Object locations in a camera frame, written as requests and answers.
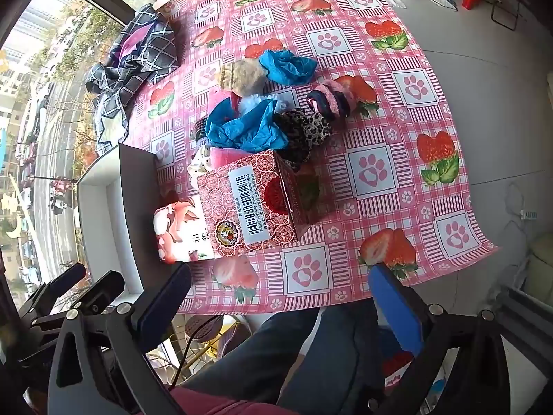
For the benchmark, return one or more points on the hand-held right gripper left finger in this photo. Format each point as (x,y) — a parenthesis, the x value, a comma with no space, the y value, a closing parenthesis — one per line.
(162,307)

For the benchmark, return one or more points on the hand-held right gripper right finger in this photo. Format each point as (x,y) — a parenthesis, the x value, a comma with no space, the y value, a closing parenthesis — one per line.
(397,311)

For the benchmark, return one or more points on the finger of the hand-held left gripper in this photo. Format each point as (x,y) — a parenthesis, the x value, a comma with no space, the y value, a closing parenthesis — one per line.
(67,279)
(106,287)

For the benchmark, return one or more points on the white cardboard box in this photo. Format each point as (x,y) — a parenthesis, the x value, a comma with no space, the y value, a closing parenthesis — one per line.
(108,224)

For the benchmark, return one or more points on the white polka dot scrunchie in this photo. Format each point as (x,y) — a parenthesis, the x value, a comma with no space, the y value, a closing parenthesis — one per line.
(201,164)

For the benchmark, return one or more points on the light blue fluffy toy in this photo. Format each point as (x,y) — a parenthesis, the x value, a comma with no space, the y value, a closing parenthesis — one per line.
(252,103)

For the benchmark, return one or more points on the pink dark-striped sock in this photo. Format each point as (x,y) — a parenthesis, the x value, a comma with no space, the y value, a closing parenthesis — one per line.
(330,97)

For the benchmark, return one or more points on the beige knit sock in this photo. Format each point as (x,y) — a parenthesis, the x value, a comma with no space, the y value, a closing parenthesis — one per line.
(242,78)

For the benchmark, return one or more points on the blue cloth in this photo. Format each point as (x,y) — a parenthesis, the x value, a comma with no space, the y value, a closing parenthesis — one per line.
(246,127)
(287,67)

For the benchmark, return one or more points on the floral tissue pack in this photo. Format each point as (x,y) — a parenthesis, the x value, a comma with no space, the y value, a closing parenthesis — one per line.
(177,229)

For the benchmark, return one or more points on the purple slipper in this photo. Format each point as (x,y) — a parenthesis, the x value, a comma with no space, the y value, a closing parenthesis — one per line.
(235,339)

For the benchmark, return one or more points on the red patterned carton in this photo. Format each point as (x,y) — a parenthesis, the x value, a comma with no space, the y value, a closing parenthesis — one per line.
(224,220)

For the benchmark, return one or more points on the person's blue jeans leg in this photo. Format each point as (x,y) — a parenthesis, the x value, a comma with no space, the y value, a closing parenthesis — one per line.
(302,363)

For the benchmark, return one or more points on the pink strawberry tablecloth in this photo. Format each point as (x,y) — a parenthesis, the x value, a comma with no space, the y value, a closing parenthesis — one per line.
(371,168)

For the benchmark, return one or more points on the white power strip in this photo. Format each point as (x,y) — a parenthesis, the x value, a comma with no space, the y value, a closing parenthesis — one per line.
(529,215)

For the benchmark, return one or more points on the pink sponge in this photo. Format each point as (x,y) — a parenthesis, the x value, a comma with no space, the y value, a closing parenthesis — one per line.
(229,157)

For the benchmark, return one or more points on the leopard print scrunchie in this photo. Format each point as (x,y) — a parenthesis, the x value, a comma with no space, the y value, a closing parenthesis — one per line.
(302,134)

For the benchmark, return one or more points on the grey plaid star blanket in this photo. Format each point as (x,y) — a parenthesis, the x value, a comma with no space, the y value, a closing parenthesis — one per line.
(147,52)

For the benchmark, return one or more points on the black folding metal frame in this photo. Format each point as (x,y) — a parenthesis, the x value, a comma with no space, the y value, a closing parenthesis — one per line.
(512,6)

